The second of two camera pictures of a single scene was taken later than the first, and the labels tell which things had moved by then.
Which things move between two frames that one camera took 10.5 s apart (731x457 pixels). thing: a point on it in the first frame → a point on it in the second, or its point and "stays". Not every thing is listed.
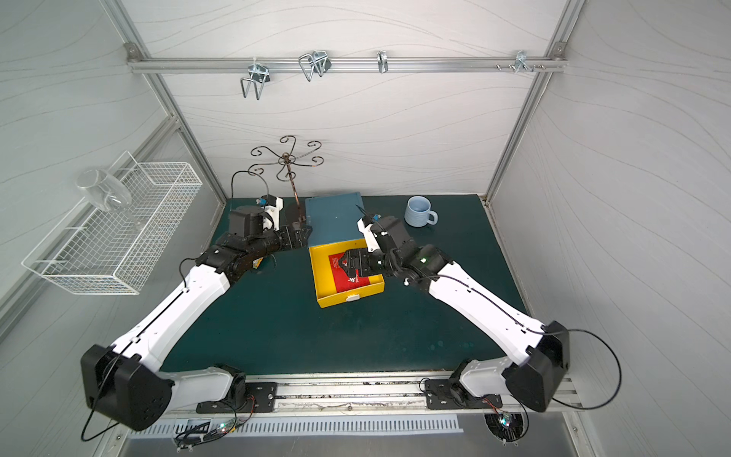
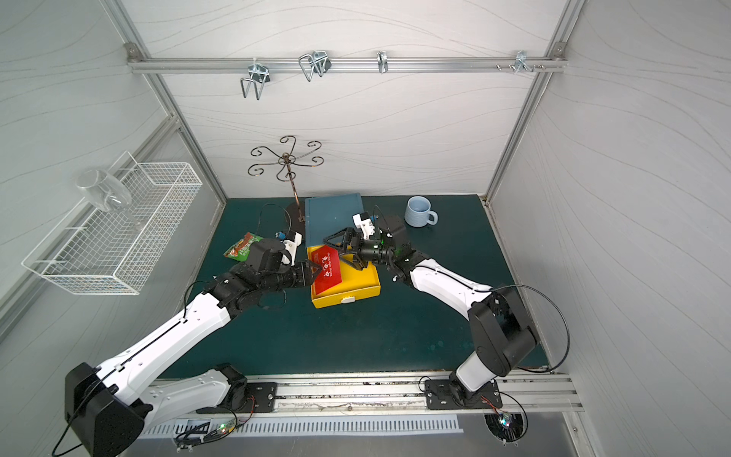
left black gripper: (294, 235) → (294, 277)
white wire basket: (96, 251) stays
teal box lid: (334, 219) stays
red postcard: (342, 280) → (330, 272)
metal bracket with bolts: (521, 61) stays
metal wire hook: (319, 62) stays
